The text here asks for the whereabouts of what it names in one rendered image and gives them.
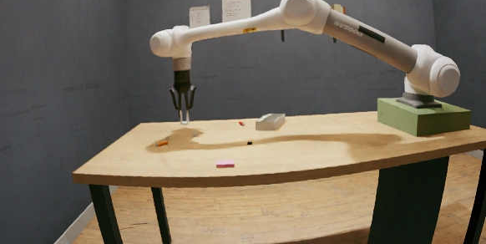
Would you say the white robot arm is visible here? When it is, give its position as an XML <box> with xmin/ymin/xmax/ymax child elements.
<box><xmin>149</xmin><ymin>0</ymin><xmax>460</xmax><ymax>109</ymax></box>

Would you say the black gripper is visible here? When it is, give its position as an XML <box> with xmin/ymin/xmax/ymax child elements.
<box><xmin>169</xmin><ymin>70</ymin><xmax>196</xmax><ymax>125</ymax></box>

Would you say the pink flat block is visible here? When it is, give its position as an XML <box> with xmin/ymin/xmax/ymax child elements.
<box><xmin>216</xmin><ymin>160</ymin><xmax>235</xmax><ymax>168</ymax></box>

